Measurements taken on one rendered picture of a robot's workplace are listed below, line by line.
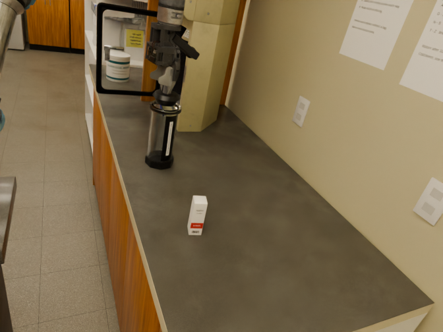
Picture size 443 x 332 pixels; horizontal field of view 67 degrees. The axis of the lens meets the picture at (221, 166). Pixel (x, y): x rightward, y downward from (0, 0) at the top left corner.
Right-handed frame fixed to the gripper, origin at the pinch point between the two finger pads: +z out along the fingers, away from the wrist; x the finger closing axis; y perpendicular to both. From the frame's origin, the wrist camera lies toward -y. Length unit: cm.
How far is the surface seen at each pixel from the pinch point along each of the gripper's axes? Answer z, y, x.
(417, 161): -1, -42, 66
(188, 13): -21.0, -19.3, -22.5
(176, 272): 29, 22, 48
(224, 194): 28.4, -10.8, 26.4
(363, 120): -4, -48, 44
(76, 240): 123, 8, -70
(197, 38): -12.5, -24.3, -21.1
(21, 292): 123, 43, -46
